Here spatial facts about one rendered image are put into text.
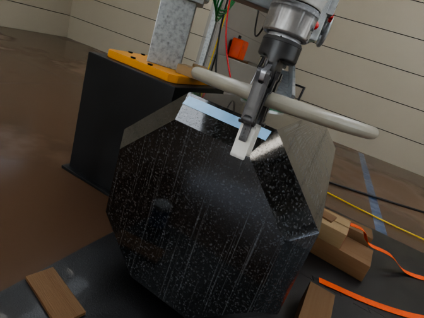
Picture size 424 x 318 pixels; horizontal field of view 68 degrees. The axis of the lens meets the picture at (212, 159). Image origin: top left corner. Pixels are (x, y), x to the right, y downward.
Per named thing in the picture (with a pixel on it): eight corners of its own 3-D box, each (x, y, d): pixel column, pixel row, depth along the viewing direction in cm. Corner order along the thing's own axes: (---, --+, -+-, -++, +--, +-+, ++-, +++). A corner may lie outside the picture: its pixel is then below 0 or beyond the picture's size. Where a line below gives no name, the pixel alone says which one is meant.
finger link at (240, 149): (257, 127, 61) (255, 127, 60) (244, 159, 63) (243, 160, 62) (242, 121, 62) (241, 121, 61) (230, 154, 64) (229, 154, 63)
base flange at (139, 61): (103, 54, 179) (104, 46, 177) (154, 62, 222) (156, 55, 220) (172, 83, 162) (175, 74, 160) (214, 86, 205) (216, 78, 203)
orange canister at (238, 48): (223, 57, 430) (230, 32, 419) (234, 59, 475) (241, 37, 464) (237, 62, 424) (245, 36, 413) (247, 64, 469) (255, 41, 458)
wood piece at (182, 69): (175, 72, 175) (177, 63, 174) (182, 72, 184) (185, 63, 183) (207, 84, 170) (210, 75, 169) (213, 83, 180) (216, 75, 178)
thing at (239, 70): (197, 117, 432) (216, 53, 403) (228, 109, 550) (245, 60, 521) (238, 134, 416) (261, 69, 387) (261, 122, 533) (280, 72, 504)
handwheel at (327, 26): (298, 41, 155) (310, 9, 150) (318, 48, 155) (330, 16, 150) (302, 40, 141) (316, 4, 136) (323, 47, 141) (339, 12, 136)
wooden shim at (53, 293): (24, 279, 116) (25, 276, 115) (52, 269, 124) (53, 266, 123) (56, 329, 103) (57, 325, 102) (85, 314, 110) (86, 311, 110)
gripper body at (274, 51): (301, 40, 54) (280, 93, 56) (305, 49, 62) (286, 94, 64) (260, 28, 56) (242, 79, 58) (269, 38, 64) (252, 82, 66)
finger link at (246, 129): (255, 117, 60) (252, 117, 57) (246, 142, 61) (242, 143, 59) (248, 114, 60) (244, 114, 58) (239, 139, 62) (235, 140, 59)
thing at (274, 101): (203, 77, 108) (206, 69, 107) (341, 125, 106) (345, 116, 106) (168, 74, 60) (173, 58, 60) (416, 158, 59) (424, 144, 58)
